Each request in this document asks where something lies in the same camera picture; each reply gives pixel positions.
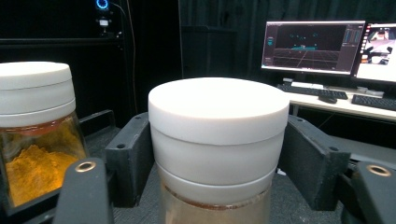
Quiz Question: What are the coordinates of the wide computer monitor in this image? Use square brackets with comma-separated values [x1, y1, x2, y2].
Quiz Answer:
[261, 21, 366, 76]

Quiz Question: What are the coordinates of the tall jar of pale powder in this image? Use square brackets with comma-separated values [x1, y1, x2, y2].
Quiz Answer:
[148, 77, 290, 224]

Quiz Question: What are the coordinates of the black computer mouse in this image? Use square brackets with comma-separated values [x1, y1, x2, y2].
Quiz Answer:
[318, 94, 338, 105]

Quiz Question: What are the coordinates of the white metal frame desk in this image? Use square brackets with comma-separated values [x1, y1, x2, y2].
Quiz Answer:
[281, 77, 396, 123]

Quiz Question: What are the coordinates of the white flat box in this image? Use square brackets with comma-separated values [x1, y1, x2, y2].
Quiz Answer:
[290, 81, 325, 90]

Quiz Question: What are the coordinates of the thin hanging cable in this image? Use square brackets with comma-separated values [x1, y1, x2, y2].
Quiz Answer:
[111, 2, 138, 114]

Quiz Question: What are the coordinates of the black keyboard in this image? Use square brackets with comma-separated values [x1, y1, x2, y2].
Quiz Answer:
[276, 83, 349, 101]
[351, 93, 396, 112]

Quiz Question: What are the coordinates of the jar of orange powder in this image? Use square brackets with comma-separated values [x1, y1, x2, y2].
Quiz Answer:
[0, 61, 88, 208]

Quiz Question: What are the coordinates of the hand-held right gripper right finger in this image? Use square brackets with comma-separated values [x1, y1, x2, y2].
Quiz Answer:
[278, 115, 351, 211]

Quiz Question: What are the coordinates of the camera with blue ring light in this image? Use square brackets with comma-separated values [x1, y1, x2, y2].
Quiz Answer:
[94, 0, 112, 36]

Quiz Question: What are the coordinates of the monitor with white window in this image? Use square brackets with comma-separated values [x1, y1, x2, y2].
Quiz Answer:
[353, 21, 396, 85]

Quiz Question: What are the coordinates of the black two-tier shelf rack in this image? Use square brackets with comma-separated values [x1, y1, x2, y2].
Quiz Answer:
[0, 108, 396, 224]

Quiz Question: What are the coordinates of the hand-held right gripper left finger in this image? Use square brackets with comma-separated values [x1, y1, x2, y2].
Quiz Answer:
[106, 112, 155, 208]

